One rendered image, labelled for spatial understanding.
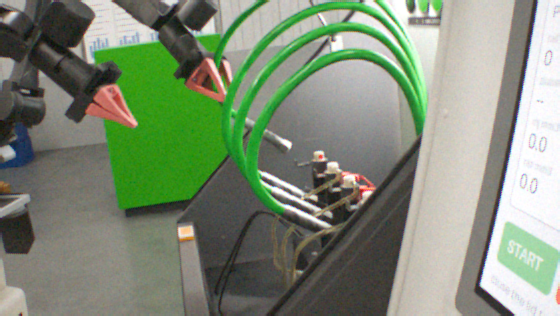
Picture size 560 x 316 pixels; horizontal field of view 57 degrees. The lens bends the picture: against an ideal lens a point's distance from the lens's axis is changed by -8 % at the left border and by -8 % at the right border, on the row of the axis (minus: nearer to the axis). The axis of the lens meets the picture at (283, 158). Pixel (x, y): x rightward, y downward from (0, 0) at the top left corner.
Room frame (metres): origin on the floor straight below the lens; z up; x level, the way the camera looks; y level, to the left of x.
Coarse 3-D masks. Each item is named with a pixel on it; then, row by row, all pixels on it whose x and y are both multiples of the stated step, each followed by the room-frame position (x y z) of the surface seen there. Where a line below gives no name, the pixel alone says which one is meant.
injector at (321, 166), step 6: (312, 162) 0.90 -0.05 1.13; (318, 162) 0.89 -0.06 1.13; (324, 162) 0.89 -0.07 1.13; (312, 168) 0.90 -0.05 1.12; (318, 168) 0.89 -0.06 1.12; (324, 168) 0.89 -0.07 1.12; (318, 180) 0.89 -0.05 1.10; (318, 186) 0.89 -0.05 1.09; (306, 192) 0.89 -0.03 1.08; (324, 192) 0.89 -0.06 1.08; (318, 198) 0.90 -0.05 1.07; (324, 198) 0.89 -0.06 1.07; (324, 240) 0.90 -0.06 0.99; (324, 246) 0.90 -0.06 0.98
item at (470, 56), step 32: (448, 0) 0.56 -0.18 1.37; (480, 0) 0.49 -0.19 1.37; (512, 0) 0.44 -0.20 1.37; (448, 32) 0.56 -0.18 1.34; (480, 32) 0.48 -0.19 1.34; (448, 64) 0.53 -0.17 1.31; (480, 64) 0.47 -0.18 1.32; (448, 96) 0.52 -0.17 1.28; (480, 96) 0.46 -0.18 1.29; (448, 128) 0.51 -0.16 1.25; (480, 128) 0.45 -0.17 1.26; (448, 160) 0.50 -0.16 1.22; (480, 160) 0.44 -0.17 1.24; (416, 192) 0.55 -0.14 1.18; (448, 192) 0.48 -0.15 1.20; (416, 224) 0.54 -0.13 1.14; (448, 224) 0.47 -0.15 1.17; (416, 256) 0.52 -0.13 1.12; (448, 256) 0.46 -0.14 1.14; (416, 288) 0.50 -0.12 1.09; (448, 288) 0.44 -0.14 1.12
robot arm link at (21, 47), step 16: (64, 0) 0.83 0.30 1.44; (80, 0) 0.87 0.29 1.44; (48, 16) 0.83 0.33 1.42; (64, 16) 0.82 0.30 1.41; (80, 16) 0.82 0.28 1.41; (0, 32) 0.80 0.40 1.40; (32, 32) 0.82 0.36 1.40; (48, 32) 0.83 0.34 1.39; (64, 32) 0.83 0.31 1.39; (80, 32) 0.84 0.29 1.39; (0, 48) 0.81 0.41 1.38; (16, 48) 0.81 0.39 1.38
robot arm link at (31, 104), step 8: (24, 96) 1.27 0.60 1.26; (32, 96) 1.29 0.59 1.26; (24, 104) 1.25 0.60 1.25; (32, 104) 1.28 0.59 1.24; (40, 104) 1.30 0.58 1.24; (24, 112) 1.25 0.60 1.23; (32, 112) 1.27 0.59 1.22; (16, 120) 1.25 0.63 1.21; (24, 120) 1.27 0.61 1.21; (32, 120) 1.28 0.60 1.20; (32, 128) 1.29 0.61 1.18
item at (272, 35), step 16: (304, 16) 0.82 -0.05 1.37; (384, 16) 0.84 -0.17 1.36; (272, 32) 0.81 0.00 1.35; (400, 32) 0.84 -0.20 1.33; (256, 48) 0.80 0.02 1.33; (240, 64) 0.81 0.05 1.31; (416, 64) 0.85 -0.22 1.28; (240, 80) 0.80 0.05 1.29; (224, 112) 0.79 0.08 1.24; (224, 128) 0.79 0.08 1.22; (224, 144) 0.80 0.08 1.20; (272, 176) 0.81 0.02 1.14; (288, 192) 0.81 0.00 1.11; (304, 192) 0.82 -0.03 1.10
